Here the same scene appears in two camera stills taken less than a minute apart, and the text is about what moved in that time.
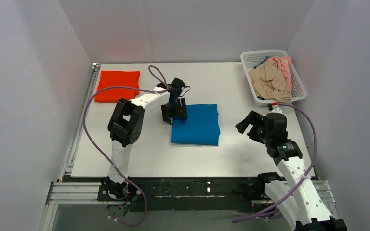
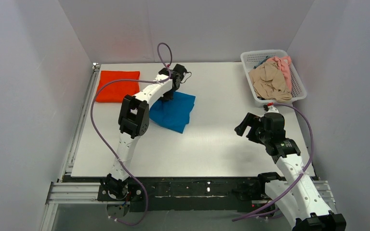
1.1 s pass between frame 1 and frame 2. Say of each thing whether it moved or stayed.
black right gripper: stayed
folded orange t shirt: stayed
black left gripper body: moved
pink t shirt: stayed
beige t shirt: stayed
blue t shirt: moved
